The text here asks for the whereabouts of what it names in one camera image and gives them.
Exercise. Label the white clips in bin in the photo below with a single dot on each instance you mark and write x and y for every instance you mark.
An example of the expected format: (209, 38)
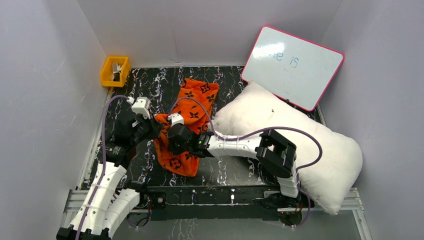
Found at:
(116, 71)

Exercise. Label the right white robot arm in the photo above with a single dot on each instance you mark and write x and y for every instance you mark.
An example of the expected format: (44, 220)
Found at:
(275, 152)

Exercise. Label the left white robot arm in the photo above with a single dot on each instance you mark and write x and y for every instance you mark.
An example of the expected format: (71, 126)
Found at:
(103, 210)

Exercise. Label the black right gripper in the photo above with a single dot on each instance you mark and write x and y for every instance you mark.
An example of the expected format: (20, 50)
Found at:
(174, 151)

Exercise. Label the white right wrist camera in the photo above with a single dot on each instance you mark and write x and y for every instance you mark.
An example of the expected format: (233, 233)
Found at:
(175, 118)

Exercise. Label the yellow plastic bin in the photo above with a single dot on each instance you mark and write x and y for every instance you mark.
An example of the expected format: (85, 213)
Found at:
(106, 74)

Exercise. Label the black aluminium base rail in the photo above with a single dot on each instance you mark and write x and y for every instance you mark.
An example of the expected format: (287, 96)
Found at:
(224, 202)

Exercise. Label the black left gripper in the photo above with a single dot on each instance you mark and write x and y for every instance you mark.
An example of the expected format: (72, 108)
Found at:
(149, 126)

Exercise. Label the pink framed whiteboard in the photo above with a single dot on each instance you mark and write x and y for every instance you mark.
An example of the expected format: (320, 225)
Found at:
(294, 69)

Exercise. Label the orange patterned pillowcase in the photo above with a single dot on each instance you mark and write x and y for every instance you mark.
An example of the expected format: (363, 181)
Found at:
(194, 117)

